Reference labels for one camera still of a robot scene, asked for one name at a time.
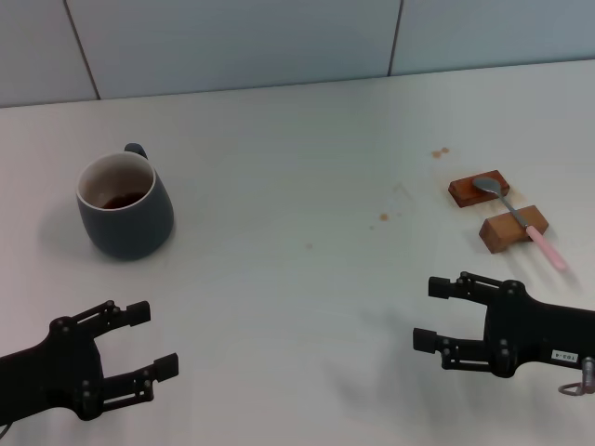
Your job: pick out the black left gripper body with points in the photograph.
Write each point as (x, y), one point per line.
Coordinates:
(51, 371)

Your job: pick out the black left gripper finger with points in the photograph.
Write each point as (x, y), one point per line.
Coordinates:
(166, 367)
(138, 313)

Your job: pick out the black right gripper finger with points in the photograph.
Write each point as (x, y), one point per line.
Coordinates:
(424, 340)
(440, 287)

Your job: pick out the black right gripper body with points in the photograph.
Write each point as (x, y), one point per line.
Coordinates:
(534, 330)

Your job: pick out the grey ceramic cup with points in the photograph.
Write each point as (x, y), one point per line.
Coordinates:
(130, 227)

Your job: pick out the light brown wooden block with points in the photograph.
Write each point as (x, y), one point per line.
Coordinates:
(499, 231)

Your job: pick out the dark brown wooden block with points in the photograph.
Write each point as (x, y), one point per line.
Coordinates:
(465, 193)

